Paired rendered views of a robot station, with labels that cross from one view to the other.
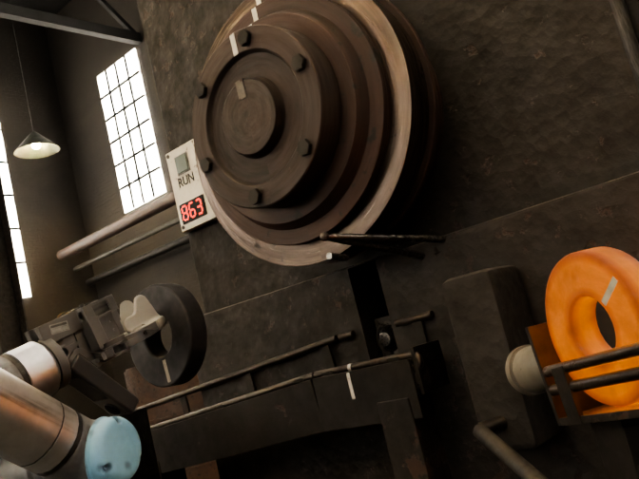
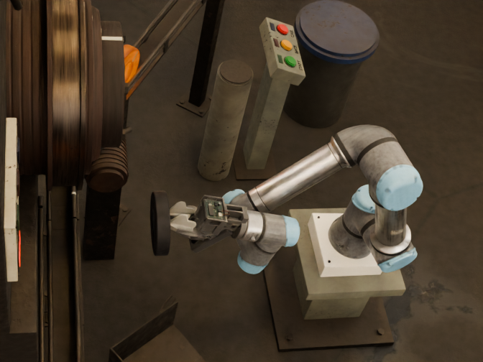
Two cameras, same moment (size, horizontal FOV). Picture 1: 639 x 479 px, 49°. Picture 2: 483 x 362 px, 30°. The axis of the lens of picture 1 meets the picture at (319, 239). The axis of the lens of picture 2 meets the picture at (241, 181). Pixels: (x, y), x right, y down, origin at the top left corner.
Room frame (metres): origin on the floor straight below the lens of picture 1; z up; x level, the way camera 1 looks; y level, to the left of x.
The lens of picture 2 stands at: (2.05, 1.03, 2.57)
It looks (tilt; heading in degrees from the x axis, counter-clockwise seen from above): 51 degrees down; 211
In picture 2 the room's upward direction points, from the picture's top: 15 degrees clockwise
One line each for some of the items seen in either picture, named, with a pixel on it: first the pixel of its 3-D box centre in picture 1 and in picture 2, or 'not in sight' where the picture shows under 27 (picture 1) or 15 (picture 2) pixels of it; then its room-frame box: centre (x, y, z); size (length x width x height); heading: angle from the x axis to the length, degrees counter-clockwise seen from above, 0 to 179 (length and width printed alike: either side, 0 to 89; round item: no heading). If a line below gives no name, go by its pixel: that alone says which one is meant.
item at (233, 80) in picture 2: not in sight; (223, 123); (0.29, -0.15, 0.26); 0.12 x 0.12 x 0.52
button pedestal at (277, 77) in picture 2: not in sight; (268, 105); (0.14, -0.08, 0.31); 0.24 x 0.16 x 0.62; 51
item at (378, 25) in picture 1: (300, 124); (65, 84); (1.14, -0.02, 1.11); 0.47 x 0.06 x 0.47; 51
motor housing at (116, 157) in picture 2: not in sight; (101, 194); (0.82, -0.19, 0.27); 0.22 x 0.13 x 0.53; 51
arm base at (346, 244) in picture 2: not in sight; (356, 230); (0.39, 0.49, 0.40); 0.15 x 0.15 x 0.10
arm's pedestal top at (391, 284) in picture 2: not in sight; (344, 251); (0.39, 0.48, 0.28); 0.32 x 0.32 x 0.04; 52
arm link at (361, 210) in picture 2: not in sight; (369, 210); (0.39, 0.50, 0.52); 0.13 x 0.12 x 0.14; 66
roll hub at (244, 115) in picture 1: (260, 118); (110, 85); (1.06, 0.04, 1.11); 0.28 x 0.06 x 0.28; 51
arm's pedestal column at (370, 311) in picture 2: not in sight; (333, 276); (0.39, 0.48, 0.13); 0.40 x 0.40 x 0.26; 52
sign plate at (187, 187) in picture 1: (214, 173); (12, 199); (1.43, 0.18, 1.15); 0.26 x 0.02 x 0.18; 51
